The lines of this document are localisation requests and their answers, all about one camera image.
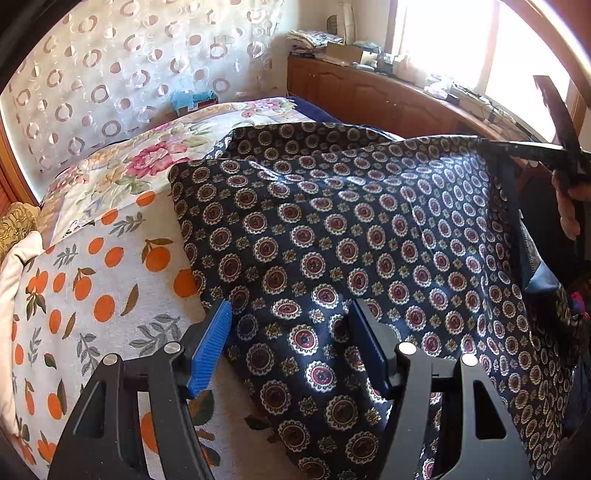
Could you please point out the olive green embroidered cushion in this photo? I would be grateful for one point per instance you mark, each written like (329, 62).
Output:
(19, 220)

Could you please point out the small teal box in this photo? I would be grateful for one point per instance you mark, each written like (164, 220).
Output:
(184, 102)

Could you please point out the navy medallion patterned garment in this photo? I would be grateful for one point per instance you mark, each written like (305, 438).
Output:
(293, 222)

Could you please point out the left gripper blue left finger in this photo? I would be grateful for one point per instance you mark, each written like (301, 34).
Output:
(203, 345)

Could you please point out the person's right hand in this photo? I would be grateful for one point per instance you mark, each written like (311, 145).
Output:
(565, 200)

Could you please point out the cardboard box on sideboard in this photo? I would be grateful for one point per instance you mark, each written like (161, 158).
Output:
(350, 53)

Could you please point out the window with wooden frame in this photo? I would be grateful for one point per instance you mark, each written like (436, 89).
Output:
(482, 56)

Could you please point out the orange fruit print blanket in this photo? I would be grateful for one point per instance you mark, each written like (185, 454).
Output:
(122, 284)

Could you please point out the wooden sideboard cabinet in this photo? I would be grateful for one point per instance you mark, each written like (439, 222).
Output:
(365, 98)

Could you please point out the floral pink bedspread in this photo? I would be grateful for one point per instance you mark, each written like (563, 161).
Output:
(117, 175)

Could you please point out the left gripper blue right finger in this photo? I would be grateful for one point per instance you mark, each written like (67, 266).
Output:
(377, 346)

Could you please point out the white circle patterned curtain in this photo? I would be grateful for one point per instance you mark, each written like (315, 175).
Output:
(107, 70)

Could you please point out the dark clothes pile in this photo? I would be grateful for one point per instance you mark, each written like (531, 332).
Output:
(570, 331)

